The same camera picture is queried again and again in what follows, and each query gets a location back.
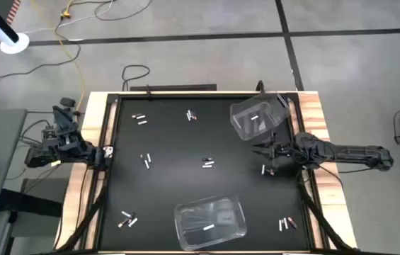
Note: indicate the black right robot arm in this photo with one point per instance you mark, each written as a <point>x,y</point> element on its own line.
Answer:
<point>355,156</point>

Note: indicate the white pole stand round base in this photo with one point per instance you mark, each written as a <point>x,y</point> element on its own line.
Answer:
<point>14,44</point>

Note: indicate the black diagonal frame strut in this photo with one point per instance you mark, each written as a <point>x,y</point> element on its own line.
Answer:
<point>85,216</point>
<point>323,220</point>

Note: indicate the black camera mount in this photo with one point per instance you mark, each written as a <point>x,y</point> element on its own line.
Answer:
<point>260,86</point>

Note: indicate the grey desk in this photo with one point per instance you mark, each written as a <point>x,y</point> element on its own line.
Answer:
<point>1,159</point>

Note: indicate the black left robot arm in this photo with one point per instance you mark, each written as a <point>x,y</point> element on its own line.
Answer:
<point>40,159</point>

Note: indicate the black power adapter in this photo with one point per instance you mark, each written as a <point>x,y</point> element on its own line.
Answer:
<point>67,102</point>

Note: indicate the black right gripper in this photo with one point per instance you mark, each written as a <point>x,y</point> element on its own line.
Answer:
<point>284,155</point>

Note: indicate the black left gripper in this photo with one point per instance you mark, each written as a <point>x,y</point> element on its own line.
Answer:
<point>61,139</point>

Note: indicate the clear plastic bin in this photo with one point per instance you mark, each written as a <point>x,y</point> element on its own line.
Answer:
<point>199,212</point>
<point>242,124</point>

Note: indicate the black table mat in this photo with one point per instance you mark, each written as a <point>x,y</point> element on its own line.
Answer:
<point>150,191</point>

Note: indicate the black desk foot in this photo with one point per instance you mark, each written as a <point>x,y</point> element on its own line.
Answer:
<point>26,203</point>

